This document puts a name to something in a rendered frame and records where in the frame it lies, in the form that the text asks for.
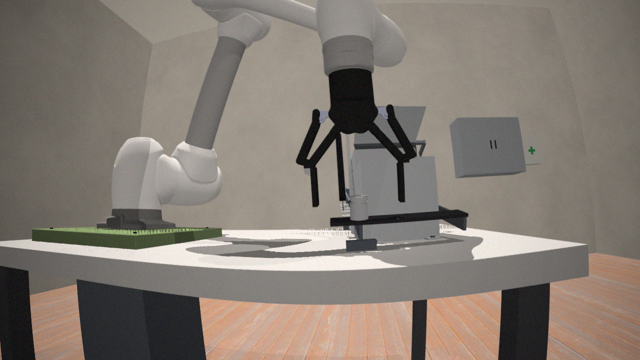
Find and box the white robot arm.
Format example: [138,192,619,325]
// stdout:
[97,0,407,230]

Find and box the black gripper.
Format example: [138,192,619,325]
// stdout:
[296,68,417,207]

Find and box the grey cylinder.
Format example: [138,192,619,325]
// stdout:
[349,195,369,221]

